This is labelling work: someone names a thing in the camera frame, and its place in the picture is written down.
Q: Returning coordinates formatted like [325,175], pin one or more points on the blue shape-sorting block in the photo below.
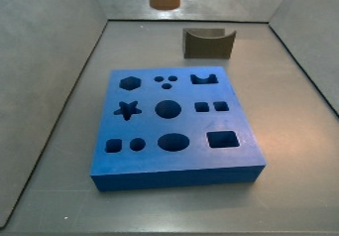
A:
[172,130]

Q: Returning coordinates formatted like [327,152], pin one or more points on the dark grey curved cradle block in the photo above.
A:
[207,43]

